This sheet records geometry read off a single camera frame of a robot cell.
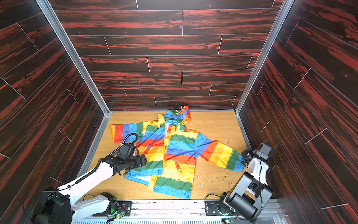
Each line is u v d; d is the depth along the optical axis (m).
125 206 0.74
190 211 0.74
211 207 0.74
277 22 0.71
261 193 0.40
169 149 0.98
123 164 0.63
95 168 0.53
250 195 0.45
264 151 0.65
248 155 0.64
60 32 0.74
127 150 0.66
